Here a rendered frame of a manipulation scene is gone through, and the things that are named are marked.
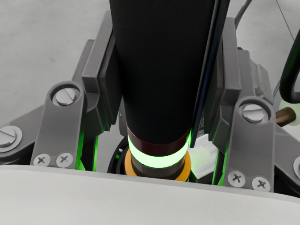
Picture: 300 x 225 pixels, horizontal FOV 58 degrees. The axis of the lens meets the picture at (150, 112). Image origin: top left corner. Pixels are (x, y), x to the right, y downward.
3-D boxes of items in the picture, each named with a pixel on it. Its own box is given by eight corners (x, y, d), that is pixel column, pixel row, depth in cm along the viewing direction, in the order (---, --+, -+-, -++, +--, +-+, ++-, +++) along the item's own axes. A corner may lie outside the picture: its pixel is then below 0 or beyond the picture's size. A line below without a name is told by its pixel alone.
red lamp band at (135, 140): (169, 96, 16) (170, 81, 15) (202, 139, 14) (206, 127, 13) (117, 118, 15) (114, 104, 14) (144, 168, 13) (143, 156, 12)
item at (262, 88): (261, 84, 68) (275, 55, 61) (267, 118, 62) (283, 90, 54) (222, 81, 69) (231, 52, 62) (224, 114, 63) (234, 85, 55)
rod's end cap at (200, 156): (198, 152, 23) (201, 140, 21) (212, 172, 22) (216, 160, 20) (177, 162, 22) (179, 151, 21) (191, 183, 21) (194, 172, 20)
